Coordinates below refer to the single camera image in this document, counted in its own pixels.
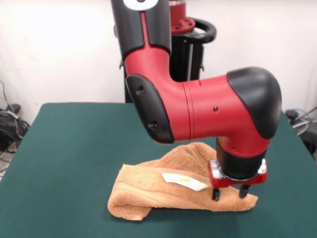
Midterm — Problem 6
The orange terry towel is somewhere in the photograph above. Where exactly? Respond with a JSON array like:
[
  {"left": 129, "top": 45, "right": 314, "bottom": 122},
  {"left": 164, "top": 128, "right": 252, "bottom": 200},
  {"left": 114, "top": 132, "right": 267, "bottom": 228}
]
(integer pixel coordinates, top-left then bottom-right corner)
[{"left": 106, "top": 141, "right": 259, "bottom": 221}]

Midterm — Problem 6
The black cable tangle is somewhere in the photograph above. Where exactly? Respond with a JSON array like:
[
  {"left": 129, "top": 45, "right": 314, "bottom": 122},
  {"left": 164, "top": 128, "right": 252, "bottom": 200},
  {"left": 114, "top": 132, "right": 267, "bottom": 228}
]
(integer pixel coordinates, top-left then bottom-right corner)
[{"left": 0, "top": 79, "right": 32, "bottom": 174}]

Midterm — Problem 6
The dark green table cloth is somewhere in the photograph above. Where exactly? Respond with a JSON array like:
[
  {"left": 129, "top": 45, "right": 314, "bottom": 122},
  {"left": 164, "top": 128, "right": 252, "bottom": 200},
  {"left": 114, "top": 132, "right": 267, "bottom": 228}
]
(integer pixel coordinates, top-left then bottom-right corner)
[{"left": 0, "top": 102, "right": 317, "bottom": 238}]

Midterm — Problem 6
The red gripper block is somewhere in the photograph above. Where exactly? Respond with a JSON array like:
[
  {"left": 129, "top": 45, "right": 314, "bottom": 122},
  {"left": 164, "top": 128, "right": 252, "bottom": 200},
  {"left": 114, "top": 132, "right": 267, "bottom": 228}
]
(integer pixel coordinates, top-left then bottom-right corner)
[{"left": 207, "top": 158, "right": 268, "bottom": 202}]

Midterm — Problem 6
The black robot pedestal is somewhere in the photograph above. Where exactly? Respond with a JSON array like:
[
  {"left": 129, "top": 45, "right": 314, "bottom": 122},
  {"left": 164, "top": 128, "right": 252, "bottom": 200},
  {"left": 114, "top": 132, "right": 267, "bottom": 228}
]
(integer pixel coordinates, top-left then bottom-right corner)
[{"left": 113, "top": 16, "right": 217, "bottom": 104}]

